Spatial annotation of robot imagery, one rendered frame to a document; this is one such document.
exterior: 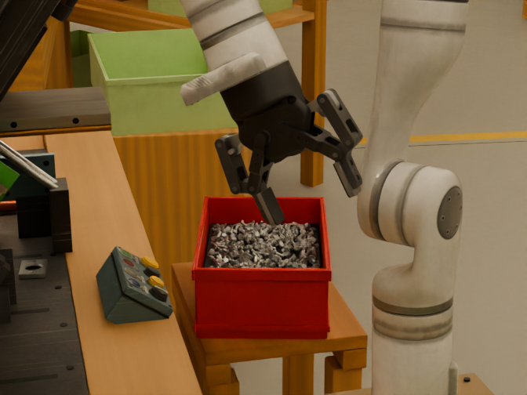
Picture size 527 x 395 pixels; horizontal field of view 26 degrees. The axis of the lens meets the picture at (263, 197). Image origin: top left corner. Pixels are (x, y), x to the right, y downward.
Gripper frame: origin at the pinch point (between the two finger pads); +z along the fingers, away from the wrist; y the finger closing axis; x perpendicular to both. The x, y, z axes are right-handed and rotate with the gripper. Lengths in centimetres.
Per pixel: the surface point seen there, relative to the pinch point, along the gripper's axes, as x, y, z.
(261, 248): -59, 44, 13
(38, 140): -94, 104, -20
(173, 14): -284, 170, -45
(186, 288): -58, 60, 14
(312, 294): -49, 33, 20
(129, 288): -26, 45, 6
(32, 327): -19, 58, 5
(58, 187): -43, 63, -11
